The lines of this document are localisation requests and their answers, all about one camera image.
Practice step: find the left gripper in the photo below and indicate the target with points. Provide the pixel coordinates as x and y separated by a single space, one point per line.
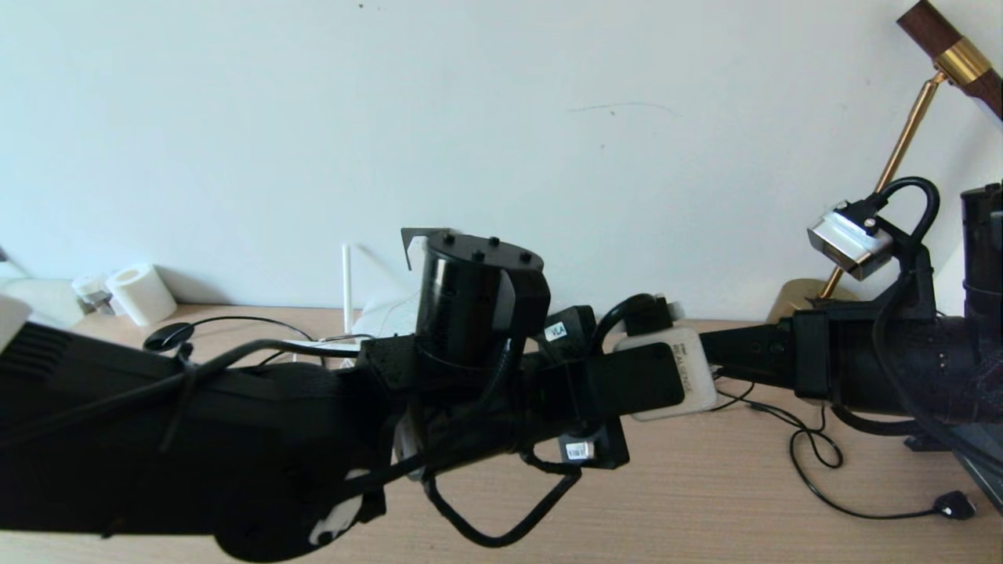
635 380

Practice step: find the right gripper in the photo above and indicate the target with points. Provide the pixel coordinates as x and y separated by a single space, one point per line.
878 360

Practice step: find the white power adapter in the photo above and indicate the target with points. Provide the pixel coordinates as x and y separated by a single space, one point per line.
419 254

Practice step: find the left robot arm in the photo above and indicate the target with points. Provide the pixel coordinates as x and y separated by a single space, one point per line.
196 454

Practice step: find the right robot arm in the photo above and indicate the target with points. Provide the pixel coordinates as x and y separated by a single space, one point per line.
983 251

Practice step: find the white wifi router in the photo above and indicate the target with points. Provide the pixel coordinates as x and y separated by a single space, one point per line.
345 274

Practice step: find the dark framed display panel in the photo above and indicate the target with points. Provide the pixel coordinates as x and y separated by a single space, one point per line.
987 486

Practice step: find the brass desk lamp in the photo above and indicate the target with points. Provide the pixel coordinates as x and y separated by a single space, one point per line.
960 61

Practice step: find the white toilet paper roll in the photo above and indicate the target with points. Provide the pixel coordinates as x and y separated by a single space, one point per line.
141 296

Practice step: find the white padded furniture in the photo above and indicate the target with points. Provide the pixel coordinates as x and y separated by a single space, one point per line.
39 288

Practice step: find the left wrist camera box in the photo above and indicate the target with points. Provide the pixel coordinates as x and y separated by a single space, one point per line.
700 384

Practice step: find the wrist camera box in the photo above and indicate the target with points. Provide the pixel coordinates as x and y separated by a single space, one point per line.
700 384
846 243

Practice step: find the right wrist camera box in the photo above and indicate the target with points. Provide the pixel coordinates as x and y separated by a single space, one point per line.
846 243

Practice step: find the grey wall socket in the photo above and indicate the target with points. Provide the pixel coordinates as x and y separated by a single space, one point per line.
407 239

